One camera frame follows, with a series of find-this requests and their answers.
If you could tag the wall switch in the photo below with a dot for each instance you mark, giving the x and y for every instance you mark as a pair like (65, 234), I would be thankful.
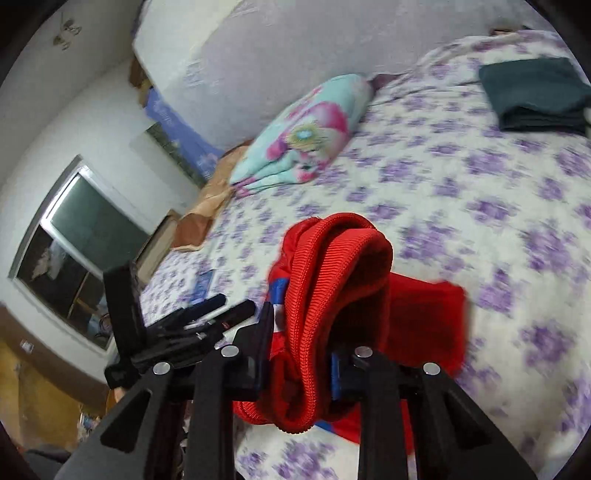
(26, 346)

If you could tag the wooden board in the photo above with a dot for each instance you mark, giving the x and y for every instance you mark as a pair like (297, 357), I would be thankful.
(157, 249)

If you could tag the ceiling light fixture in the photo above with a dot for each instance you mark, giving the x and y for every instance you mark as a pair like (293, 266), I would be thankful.
(67, 32)

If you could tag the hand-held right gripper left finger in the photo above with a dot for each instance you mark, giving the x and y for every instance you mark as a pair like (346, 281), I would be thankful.
(251, 364)

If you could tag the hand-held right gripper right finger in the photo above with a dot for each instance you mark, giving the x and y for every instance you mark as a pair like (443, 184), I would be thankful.
(337, 378)

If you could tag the dark green folded pants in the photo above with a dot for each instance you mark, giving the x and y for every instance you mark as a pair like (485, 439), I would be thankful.
(531, 92)

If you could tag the purple floral bed sheet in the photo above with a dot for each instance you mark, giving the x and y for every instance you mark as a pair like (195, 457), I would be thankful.
(461, 207)

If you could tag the window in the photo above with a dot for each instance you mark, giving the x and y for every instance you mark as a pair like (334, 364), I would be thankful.
(92, 221)

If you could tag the smartphone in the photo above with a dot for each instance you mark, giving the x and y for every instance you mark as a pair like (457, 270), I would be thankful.
(204, 284)

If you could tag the red pants with blue stripes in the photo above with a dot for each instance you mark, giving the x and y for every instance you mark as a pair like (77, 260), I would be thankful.
(341, 277)

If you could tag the folded floral blanket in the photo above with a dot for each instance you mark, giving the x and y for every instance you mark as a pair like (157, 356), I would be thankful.
(300, 138)

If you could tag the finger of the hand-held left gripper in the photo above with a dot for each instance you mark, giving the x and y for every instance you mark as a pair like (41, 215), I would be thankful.
(207, 307)
(235, 316)

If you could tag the blue wall poster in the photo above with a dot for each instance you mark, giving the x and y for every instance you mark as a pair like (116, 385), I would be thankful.
(161, 110)

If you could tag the landscape wall picture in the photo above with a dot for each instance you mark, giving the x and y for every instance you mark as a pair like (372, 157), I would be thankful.
(173, 152)

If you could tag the white lace headboard cover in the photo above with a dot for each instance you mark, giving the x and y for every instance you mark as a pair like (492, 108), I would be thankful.
(277, 46)

